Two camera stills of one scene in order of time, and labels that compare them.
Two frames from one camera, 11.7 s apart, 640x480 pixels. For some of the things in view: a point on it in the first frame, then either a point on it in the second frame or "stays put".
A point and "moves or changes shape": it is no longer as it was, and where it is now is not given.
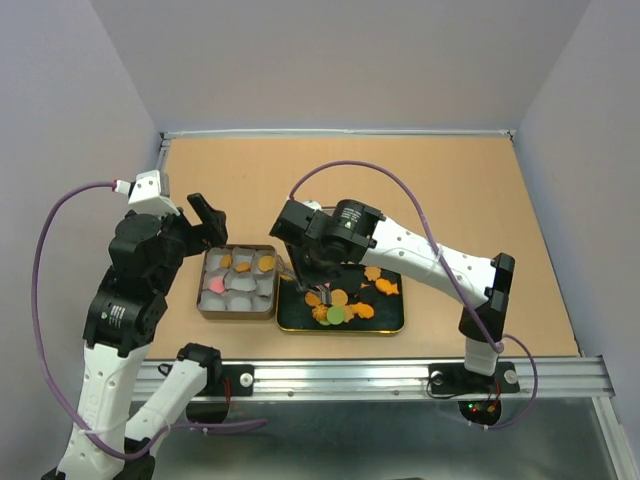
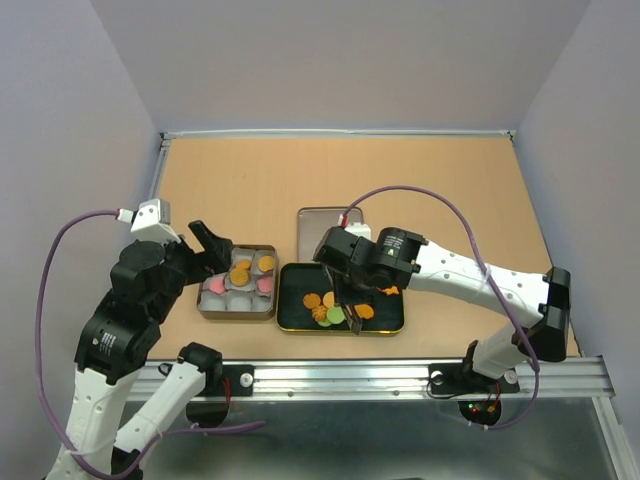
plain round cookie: x=243 y=267 stays put
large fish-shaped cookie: x=386 y=287 stays put
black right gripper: x=308 y=277 -> x=345 y=293
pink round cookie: x=217 y=285 stays put
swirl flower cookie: x=320 y=312 stays put
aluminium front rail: x=410 y=378 stays put
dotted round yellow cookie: x=266 y=263 stays put
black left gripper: x=213 y=230 -> x=206 y=264
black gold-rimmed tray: x=380 y=286 stays put
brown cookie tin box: x=238 y=282 stays put
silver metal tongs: x=324 y=291 -> x=352 y=315
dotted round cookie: x=339 y=297 moves or changes shape
